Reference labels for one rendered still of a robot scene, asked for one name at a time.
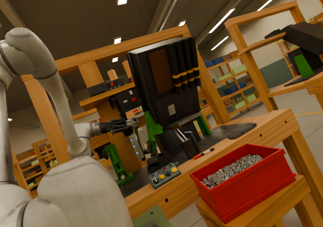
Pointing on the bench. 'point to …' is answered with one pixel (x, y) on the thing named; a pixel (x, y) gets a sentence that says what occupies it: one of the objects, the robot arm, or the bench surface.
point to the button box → (164, 175)
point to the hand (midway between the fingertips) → (131, 123)
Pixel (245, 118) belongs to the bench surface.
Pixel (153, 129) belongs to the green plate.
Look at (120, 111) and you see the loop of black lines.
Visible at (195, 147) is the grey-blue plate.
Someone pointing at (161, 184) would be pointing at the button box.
